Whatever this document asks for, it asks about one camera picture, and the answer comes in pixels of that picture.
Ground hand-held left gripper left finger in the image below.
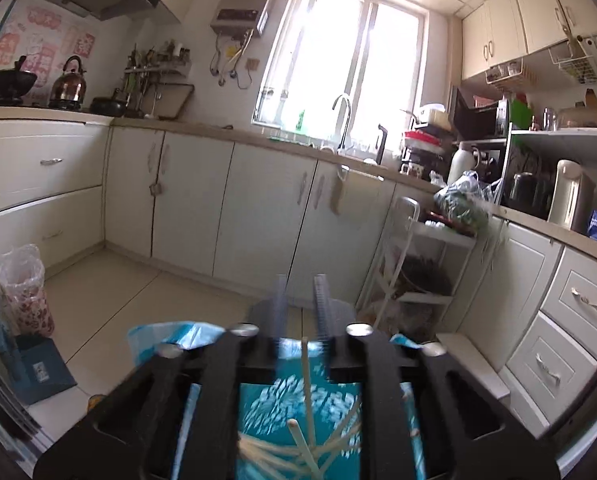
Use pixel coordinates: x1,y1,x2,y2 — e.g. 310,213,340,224
33,275,290,480

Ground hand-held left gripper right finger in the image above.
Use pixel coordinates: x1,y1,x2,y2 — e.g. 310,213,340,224
315,275,562,480

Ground single pale chopstick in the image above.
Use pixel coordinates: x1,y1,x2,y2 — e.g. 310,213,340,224
301,337,329,480

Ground blue perforated plastic basket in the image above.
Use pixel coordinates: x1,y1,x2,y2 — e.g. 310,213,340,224
178,337,427,480

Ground bundle of wooden chopsticks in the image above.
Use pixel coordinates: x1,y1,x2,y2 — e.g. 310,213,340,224
237,420,364,480

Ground blue cardboard box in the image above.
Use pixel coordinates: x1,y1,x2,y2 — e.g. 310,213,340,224
13,335,78,406

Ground white trolley rack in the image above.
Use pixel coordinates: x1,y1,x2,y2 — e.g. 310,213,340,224
356,196,479,336

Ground white panelled drawer cabinets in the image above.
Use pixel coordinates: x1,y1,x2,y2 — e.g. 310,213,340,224
473,217,597,441

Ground white base cabinets with doors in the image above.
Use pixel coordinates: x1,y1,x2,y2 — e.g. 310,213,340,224
103,125,444,311

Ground clear flowered plastic bag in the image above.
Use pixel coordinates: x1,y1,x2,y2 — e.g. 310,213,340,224
0,244,56,337

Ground bag of green vegetables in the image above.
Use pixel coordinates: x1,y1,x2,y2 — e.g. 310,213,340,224
433,170,499,233

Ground white jug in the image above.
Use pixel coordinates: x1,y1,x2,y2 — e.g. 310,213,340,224
447,142,475,187

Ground white drawer cabinet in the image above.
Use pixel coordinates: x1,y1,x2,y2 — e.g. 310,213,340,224
0,120,112,271

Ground black kettle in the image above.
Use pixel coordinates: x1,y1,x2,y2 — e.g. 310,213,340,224
509,172,539,206

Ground red lidded pot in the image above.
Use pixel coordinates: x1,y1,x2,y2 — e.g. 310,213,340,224
403,130,454,161

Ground cream electric thermos pot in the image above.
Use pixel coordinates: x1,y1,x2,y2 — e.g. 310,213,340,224
547,159,597,231

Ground black microwave oven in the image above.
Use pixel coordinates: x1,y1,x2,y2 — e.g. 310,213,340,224
451,86,510,141

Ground chrome faucet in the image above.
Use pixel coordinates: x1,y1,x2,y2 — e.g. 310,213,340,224
331,94,354,151

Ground black frying pan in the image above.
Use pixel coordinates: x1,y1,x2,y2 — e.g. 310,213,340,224
88,89,129,117

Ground green plastic board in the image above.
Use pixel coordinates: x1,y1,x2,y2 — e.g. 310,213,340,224
509,100,532,128

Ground metal counter shelf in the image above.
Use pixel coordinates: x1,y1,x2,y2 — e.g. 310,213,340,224
499,122,597,221

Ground metal kettle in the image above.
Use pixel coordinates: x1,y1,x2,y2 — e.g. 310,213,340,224
48,55,88,106

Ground glass dome cover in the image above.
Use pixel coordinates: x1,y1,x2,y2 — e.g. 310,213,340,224
559,102,597,128

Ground kitchen window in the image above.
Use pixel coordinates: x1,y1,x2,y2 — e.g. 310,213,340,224
251,0,429,146

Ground black wok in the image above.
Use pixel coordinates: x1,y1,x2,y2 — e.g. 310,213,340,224
0,55,39,107

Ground dark sliding door frame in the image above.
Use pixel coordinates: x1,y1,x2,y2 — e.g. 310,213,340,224
0,270,54,461

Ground wall utensil rack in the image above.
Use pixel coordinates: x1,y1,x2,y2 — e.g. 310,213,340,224
123,42,193,111

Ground white wire dish rack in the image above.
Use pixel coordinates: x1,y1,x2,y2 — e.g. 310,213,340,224
485,59,539,93

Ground white wire basket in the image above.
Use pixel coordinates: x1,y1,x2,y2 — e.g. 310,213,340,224
549,35,597,85

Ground white wall cabinets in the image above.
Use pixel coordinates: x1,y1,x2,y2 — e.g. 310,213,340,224
461,0,597,81

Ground wall water heater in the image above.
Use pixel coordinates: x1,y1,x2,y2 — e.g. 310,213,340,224
209,0,279,38

